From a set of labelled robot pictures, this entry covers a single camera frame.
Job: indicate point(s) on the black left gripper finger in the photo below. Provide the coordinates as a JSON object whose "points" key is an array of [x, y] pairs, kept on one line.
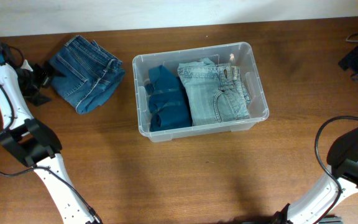
{"points": [[37, 99], [51, 71]]}

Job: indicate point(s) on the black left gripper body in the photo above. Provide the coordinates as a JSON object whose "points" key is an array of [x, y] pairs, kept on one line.
{"points": [[32, 81]]}

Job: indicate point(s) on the dark blue jeans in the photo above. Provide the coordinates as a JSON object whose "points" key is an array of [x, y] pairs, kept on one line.
{"points": [[89, 74]]}

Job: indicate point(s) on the blue shirt bundle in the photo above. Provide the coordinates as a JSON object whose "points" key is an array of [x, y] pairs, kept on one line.
{"points": [[168, 101]]}

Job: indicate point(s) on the light blue jeans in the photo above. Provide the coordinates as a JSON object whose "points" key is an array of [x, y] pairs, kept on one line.
{"points": [[216, 92]]}

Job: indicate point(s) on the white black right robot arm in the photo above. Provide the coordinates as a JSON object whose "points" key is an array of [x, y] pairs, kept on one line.
{"points": [[339, 181]]}

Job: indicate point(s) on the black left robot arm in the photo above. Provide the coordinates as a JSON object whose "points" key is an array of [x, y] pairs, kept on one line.
{"points": [[31, 142]]}

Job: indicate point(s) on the clear plastic storage bin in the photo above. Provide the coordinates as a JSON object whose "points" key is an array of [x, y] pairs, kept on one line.
{"points": [[238, 54]]}

